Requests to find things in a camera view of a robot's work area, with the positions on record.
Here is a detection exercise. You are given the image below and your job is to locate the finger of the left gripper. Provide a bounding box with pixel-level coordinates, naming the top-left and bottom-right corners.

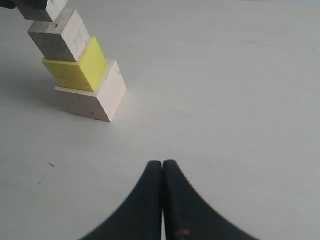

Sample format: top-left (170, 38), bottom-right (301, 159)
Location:
top-left (0, 0), bottom-right (48, 10)

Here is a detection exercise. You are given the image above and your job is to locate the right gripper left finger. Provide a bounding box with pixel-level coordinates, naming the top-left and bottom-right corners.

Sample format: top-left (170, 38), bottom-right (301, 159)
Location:
top-left (83, 160), bottom-right (163, 240)

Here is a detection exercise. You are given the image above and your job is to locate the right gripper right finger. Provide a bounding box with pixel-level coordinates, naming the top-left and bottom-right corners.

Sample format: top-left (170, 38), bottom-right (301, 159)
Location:
top-left (162, 160), bottom-right (255, 240)

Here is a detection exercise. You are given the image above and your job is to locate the small light wooden cube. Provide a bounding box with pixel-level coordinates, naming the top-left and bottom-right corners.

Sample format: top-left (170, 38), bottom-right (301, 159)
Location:
top-left (14, 0), bottom-right (68, 22)

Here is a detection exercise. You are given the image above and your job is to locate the medium striped wooden cube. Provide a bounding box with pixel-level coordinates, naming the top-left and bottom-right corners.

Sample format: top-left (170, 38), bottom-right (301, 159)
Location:
top-left (28, 8), bottom-right (90, 62)

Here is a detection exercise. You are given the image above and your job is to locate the yellow cube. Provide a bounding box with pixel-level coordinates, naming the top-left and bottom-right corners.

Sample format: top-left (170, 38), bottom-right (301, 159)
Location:
top-left (42, 36), bottom-right (108, 92)

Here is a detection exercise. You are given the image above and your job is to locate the large light wooden cube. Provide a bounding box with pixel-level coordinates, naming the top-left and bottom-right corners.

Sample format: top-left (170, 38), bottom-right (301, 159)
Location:
top-left (54, 59), bottom-right (127, 123)

